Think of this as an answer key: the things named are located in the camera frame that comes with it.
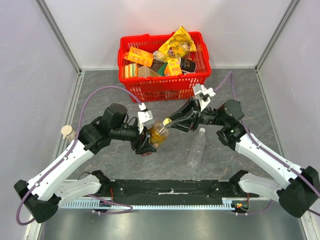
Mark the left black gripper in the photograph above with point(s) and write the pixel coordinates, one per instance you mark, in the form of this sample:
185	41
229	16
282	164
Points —
145	146

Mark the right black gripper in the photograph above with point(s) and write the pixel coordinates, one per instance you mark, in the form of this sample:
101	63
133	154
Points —
195	115

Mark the yellow tea bottle red label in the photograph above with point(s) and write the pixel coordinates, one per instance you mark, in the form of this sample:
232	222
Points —
159	132

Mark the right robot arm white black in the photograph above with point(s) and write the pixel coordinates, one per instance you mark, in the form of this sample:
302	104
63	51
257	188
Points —
295	188

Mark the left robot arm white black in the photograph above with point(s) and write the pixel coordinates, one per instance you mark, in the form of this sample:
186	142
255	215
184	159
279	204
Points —
44	194

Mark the empty clear plastic bottle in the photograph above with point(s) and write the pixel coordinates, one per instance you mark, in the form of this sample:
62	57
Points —
197	148

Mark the beige bottle round cap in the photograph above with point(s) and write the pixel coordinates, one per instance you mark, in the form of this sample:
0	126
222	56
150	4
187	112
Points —
68	133

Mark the orange box right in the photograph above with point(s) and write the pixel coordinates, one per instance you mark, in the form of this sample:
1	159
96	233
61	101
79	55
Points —
173	68

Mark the orange box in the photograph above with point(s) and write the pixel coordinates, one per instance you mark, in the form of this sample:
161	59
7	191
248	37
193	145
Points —
173	68
139	56

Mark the green package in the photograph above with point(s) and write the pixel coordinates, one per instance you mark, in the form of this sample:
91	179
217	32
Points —
161	70

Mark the red plastic shopping basket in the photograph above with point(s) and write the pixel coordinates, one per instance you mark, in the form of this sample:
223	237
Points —
153	85

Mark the wooden block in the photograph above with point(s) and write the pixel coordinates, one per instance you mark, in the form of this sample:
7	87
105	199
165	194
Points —
145	72

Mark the clear wrapped snack pack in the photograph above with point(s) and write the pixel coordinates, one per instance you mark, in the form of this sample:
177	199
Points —
159	56

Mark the yellow snack bag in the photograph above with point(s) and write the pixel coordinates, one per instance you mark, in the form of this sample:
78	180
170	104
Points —
178	45

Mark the striped sponge pack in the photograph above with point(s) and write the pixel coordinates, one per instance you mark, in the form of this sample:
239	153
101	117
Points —
131	71

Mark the orange box left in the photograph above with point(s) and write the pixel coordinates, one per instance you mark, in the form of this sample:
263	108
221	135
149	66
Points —
139	56

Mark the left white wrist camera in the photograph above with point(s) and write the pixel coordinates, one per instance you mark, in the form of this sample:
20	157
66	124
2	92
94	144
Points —
145	117

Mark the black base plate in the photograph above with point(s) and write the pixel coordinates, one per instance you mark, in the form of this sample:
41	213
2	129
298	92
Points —
171	192

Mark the white cable duct rail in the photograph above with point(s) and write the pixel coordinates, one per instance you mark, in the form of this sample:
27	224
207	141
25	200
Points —
95	204

